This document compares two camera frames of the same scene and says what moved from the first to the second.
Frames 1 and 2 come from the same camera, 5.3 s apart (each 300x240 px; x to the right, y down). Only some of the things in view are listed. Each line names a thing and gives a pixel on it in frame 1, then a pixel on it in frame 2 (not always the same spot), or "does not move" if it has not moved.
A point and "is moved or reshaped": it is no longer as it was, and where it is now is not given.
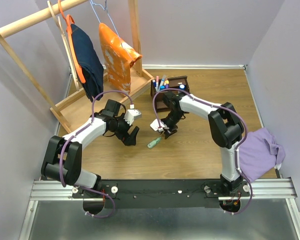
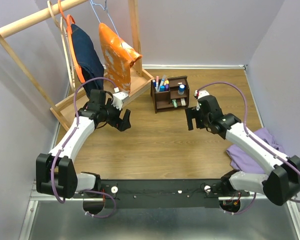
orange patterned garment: [118, 56] does not move
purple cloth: [261, 153] does not move
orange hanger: [69, 21] does not move
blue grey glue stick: [182, 87] does not move
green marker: [153, 143] is moved or reshaped
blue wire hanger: [104, 9] does not move
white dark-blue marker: [154, 84] does not move
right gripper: [167, 132] to [192, 112]
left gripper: [127, 141] to [120, 124]
